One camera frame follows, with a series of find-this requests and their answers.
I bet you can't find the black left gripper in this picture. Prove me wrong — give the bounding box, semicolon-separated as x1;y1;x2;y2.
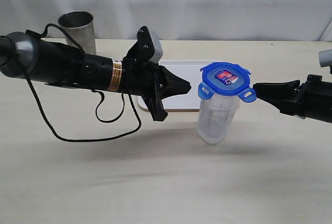
122;26;191;121

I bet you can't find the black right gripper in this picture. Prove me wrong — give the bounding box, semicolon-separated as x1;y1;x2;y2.
253;74;331;123

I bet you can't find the blue plastic lid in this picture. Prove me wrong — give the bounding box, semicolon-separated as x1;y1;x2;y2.
198;62;257;103

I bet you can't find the stainless steel cup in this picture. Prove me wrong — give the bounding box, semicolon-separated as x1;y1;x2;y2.
58;10;96;54

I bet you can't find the clear plastic container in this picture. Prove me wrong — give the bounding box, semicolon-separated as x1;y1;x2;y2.
197;94;241;145

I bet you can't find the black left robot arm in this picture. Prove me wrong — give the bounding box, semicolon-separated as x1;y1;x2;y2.
1;26;191;121

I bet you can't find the white rectangular tray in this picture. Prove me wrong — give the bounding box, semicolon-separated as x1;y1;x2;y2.
137;59;216;113

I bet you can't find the white backdrop curtain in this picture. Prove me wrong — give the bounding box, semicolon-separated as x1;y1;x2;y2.
1;0;331;41

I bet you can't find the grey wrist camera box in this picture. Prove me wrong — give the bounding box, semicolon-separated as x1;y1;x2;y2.
319;49;332;67
149;31;163;64

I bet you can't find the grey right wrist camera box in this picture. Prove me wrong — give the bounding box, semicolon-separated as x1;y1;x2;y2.
319;49;332;67

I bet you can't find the black camera cable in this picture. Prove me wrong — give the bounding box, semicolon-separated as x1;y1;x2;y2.
15;23;142;142

